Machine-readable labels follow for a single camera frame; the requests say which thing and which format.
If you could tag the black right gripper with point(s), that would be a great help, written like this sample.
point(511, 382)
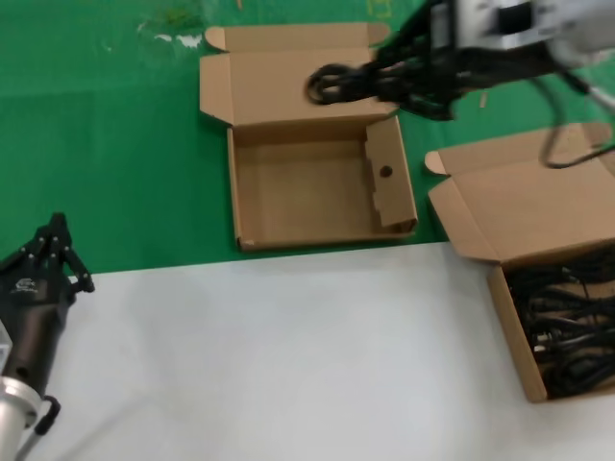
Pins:
point(490, 67)

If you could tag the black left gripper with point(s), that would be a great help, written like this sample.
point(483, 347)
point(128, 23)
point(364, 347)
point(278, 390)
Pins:
point(33, 312)

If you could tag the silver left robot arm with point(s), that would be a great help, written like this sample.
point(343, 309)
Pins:
point(9, 413)

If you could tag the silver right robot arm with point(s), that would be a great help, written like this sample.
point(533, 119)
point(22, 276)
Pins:
point(528, 19)

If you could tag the open cardboard box with holes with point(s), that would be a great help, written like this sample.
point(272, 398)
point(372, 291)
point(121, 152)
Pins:
point(298, 192)

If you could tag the small cardboard scrap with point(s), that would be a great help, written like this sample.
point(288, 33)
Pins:
point(483, 100)

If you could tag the green table mat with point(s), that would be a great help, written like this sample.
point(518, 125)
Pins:
point(96, 144)

